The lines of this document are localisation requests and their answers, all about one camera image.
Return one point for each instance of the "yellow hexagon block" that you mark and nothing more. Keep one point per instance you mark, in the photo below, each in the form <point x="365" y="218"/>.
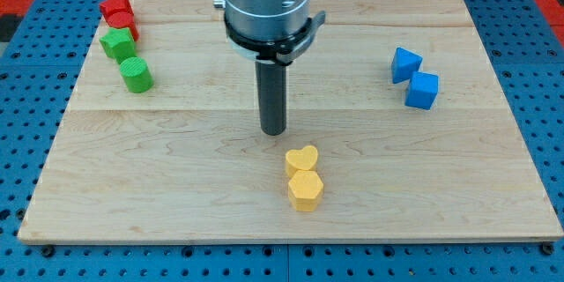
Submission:
<point x="305" y="191"/>

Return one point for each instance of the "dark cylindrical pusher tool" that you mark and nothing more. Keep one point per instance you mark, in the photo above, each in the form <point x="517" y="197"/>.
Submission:
<point x="271" y="95"/>

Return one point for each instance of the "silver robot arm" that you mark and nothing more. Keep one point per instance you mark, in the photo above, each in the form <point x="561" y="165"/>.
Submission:
<point x="270" y="31"/>

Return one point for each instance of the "red star block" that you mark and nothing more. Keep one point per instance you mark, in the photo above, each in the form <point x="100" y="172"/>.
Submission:
<point x="109" y="8"/>

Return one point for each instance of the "yellow heart block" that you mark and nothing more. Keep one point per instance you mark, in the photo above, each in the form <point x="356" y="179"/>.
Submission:
<point x="301" y="159"/>

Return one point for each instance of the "red circle block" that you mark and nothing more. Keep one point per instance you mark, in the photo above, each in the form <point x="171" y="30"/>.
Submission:
<point x="123" y="19"/>

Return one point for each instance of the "green circle block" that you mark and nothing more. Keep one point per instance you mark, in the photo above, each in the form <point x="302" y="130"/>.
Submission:
<point x="136" y="74"/>

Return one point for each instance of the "blue cube block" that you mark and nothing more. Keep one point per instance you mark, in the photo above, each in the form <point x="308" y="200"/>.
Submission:
<point x="422" y="90"/>

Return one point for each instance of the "wooden board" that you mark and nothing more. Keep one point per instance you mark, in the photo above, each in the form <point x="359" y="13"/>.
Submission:
<point x="186" y="162"/>

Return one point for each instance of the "green star block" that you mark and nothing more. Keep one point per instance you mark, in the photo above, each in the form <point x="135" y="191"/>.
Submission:
<point x="118" y="44"/>

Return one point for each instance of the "blue triangle block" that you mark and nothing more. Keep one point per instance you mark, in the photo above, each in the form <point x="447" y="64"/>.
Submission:
<point x="404" y="63"/>

